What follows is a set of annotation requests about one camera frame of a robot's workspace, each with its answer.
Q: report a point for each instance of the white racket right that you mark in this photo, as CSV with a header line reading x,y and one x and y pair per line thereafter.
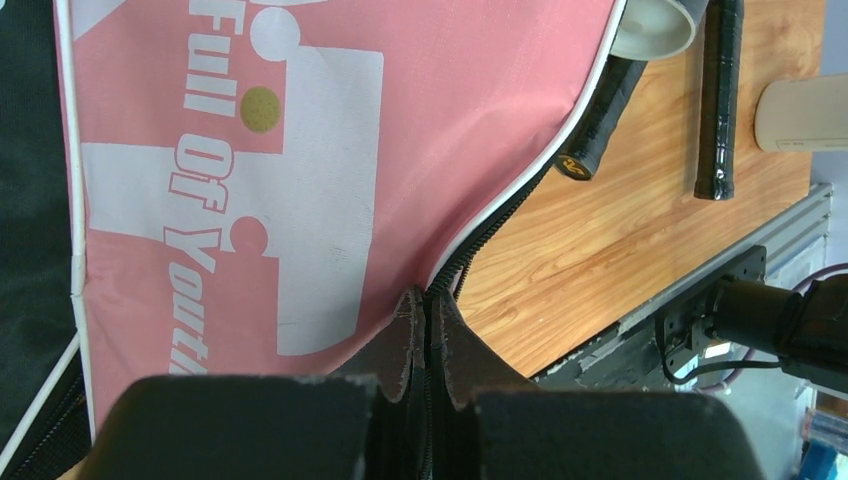
x,y
723,31

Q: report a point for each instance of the white shuttlecock tube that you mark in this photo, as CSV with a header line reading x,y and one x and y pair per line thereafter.
x,y
653,30

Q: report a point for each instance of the white tube cap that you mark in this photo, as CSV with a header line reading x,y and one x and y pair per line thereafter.
x,y
804,115

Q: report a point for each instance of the white racket left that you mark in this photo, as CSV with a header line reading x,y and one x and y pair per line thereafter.
x,y
580,155

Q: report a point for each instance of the black racket cover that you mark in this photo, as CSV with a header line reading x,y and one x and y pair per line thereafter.
x,y
44,422

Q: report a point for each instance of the white racket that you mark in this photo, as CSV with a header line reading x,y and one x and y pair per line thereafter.
x,y
580,155
723,31

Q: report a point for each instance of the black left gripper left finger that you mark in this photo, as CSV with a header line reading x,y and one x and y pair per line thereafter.
x,y
365,420

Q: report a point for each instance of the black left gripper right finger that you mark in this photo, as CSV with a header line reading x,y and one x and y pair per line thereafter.
x,y
490,422

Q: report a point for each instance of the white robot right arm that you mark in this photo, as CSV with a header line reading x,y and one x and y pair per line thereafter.
x,y
807,332

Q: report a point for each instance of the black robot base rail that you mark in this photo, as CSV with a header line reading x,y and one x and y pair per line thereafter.
x,y
628,354

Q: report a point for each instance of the pink racket cover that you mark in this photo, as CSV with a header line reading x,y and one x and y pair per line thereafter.
x,y
254,184

